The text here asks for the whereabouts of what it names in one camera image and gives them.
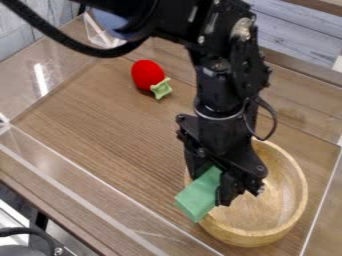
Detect wooden brown bowl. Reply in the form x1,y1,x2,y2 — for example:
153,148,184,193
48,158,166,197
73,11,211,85
199,139,308,248

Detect red plush strawberry toy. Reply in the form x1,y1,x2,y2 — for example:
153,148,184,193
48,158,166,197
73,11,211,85
130,59,172,100

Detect green rectangular block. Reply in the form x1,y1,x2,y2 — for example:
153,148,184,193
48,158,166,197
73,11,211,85
175,166,221,223

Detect clear acrylic tray wall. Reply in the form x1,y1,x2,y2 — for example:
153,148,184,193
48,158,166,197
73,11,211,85
0,113,216,256

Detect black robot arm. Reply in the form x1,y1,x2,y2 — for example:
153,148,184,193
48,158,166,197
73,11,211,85
72,0,271,206

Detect black metal table bracket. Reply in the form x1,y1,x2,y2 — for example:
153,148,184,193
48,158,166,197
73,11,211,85
28,210,77,256

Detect black cable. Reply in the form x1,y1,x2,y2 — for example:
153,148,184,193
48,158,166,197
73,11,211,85
0,0,144,58

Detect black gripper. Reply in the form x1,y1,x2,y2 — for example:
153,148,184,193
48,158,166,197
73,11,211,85
176,106,268,207

